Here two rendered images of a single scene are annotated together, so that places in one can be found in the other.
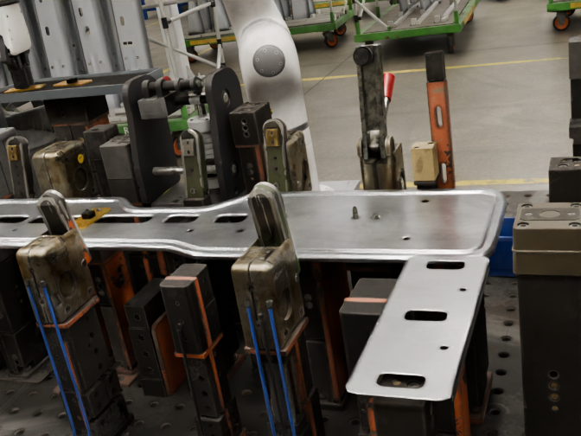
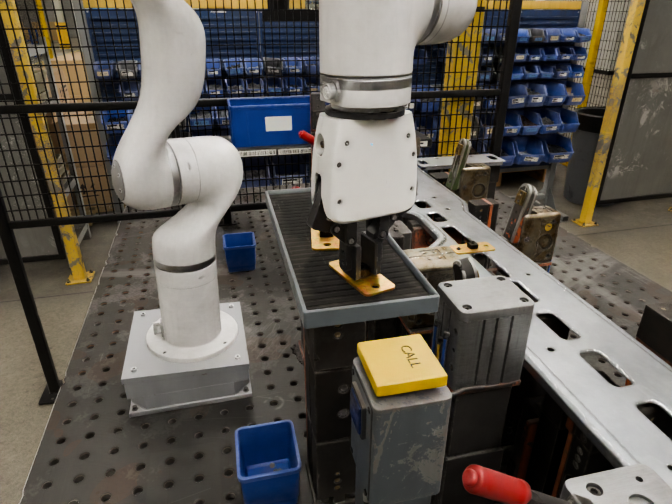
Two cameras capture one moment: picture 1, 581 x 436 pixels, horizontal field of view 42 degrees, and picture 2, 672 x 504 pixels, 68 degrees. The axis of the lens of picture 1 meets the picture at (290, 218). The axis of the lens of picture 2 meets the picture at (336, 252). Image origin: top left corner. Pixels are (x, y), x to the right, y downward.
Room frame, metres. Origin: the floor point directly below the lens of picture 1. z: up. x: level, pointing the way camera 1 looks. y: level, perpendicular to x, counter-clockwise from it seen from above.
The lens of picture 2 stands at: (1.96, 0.88, 1.42)
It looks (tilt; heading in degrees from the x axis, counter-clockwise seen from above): 26 degrees down; 233
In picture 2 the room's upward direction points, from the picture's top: straight up
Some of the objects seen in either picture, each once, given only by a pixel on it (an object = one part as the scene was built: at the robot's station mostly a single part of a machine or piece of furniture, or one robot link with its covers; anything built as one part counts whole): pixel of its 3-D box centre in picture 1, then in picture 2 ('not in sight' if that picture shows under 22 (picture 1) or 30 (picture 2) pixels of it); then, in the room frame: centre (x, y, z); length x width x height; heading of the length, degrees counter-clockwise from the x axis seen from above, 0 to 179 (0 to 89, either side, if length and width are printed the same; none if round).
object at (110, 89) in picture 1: (71, 86); (332, 237); (1.61, 0.41, 1.16); 0.37 x 0.14 x 0.02; 66
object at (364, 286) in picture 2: (24, 86); (360, 271); (1.65, 0.51, 1.17); 0.08 x 0.04 x 0.01; 82
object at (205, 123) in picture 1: (202, 201); not in sight; (1.35, 0.16, 0.94); 0.18 x 0.13 x 0.49; 66
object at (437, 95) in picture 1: (447, 208); not in sight; (1.12, -0.25, 0.95); 0.03 x 0.01 x 0.50; 66
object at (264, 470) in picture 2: not in sight; (268, 467); (1.69, 0.34, 0.74); 0.11 x 0.10 x 0.09; 66
